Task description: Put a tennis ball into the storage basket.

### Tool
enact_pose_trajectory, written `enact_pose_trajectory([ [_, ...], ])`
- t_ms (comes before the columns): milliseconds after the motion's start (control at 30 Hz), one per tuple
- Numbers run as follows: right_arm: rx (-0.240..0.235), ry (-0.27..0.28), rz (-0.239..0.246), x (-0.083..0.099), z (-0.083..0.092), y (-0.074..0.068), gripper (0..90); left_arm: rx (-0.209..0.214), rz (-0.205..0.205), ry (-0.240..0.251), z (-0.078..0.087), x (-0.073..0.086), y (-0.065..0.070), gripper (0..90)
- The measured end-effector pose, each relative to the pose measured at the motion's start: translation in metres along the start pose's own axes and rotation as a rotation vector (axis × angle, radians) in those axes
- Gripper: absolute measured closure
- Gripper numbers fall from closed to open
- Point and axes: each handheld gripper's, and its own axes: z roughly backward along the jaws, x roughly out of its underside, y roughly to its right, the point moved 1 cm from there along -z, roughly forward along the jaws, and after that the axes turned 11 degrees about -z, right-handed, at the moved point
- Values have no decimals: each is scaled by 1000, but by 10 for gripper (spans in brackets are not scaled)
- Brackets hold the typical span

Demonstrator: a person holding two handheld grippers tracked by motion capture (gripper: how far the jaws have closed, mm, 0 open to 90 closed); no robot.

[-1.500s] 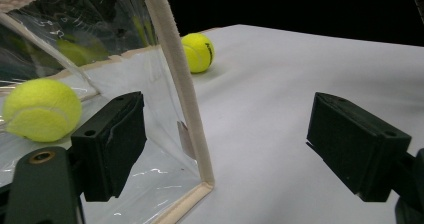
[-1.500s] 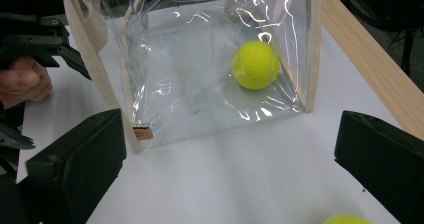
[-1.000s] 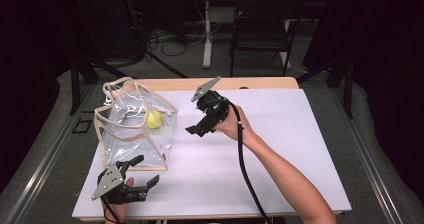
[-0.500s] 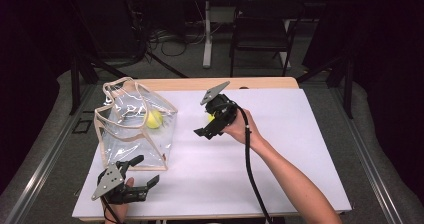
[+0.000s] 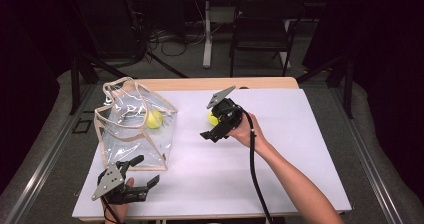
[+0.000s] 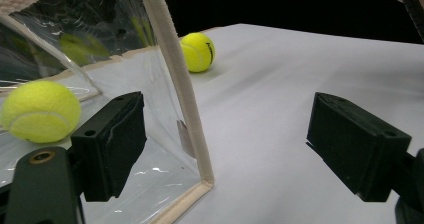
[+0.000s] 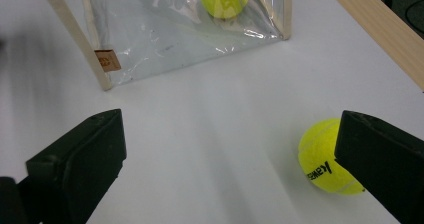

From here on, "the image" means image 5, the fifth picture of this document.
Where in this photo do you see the clear plastic bag beige trim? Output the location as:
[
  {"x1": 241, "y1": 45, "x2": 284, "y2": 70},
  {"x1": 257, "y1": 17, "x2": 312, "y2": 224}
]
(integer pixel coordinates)
[{"x1": 93, "y1": 76, "x2": 179, "y2": 172}]

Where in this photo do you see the tangle of cables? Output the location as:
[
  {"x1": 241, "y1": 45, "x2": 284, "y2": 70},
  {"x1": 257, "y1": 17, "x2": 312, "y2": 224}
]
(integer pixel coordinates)
[{"x1": 146, "y1": 23, "x2": 209, "y2": 58}]

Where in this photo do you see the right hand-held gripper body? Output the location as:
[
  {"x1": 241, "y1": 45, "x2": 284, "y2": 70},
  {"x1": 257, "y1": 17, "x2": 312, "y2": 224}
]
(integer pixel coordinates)
[{"x1": 206, "y1": 85, "x2": 244, "y2": 138}]

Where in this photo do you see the white board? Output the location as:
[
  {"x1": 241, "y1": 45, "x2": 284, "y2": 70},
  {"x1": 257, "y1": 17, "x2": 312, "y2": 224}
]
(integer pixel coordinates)
[{"x1": 71, "y1": 87, "x2": 353, "y2": 220}]

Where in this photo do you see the thick black gripper cable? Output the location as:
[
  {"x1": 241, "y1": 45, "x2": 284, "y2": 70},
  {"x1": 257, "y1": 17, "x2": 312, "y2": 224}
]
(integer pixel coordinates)
[{"x1": 231, "y1": 106, "x2": 274, "y2": 224}]

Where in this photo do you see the person's right hand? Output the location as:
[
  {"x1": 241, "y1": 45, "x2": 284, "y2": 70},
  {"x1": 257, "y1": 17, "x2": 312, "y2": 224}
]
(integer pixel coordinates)
[{"x1": 227, "y1": 112, "x2": 268, "y2": 150}]

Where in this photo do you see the black chair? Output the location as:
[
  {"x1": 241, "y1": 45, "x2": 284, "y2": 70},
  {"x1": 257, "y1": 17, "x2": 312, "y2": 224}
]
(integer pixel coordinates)
[{"x1": 229, "y1": 0, "x2": 306, "y2": 78}]

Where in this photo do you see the yellow tennis ball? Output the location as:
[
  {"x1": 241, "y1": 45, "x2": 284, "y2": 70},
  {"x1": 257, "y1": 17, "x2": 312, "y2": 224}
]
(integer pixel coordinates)
[
  {"x1": 207, "y1": 111, "x2": 220, "y2": 127},
  {"x1": 145, "y1": 109, "x2": 164, "y2": 130}
]

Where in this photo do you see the person's left hand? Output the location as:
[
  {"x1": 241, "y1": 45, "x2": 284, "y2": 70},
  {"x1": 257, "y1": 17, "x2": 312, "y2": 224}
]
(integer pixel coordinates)
[{"x1": 104, "y1": 176, "x2": 135, "y2": 224}]

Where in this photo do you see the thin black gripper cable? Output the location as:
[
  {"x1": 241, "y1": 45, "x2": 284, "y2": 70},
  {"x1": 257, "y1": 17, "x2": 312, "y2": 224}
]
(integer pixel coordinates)
[{"x1": 99, "y1": 196, "x2": 122, "y2": 224}]

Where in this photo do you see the wooden table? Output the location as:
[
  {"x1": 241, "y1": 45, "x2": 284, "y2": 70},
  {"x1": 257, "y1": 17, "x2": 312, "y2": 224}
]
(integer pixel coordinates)
[{"x1": 79, "y1": 76, "x2": 348, "y2": 222}]

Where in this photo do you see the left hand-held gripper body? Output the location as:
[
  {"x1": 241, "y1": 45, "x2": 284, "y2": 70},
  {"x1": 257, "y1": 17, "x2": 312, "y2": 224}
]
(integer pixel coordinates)
[{"x1": 91, "y1": 160, "x2": 150, "y2": 206}]

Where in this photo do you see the grey metal rail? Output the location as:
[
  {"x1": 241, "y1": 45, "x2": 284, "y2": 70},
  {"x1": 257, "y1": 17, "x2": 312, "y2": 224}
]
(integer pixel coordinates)
[
  {"x1": 0, "y1": 83, "x2": 98, "y2": 224},
  {"x1": 331, "y1": 83, "x2": 405, "y2": 224}
]

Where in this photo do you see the black metal stand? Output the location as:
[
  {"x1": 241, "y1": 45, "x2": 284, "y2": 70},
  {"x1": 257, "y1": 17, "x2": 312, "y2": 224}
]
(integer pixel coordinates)
[
  {"x1": 295, "y1": 55, "x2": 354, "y2": 120},
  {"x1": 68, "y1": 47, "x2": 101, "y2": 116}
]

